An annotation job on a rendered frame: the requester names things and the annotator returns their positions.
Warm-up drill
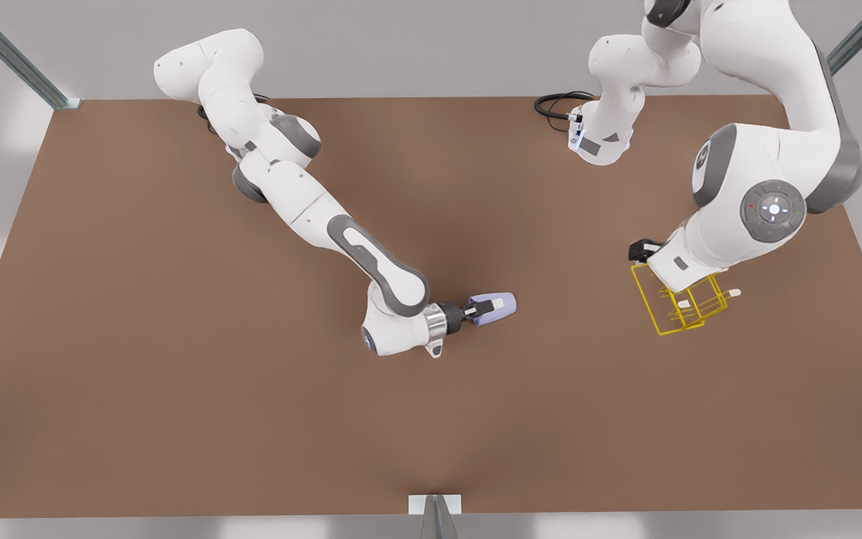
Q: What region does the yellow wire cup holder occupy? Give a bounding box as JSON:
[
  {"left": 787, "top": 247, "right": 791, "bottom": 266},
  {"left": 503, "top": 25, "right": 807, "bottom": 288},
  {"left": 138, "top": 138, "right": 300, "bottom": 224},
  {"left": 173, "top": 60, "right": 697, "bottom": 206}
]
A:
[{"left": 630, "top": 261, "right": 733, "bottom": 337}]

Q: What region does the black cable loop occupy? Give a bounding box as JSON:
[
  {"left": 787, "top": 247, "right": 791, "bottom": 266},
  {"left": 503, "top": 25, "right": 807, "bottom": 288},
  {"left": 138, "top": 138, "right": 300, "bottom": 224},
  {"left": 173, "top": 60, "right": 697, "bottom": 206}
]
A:
[{"left": 534, "top": 91, "right": 598, "bottom": 136}]

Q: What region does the lavender cup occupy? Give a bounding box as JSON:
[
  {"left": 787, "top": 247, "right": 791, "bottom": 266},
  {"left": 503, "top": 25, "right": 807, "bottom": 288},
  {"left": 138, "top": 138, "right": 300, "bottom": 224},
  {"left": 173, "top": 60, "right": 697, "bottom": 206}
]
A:
[{"left": 468, "top": 292, "right": 518, "bottom": 331}]

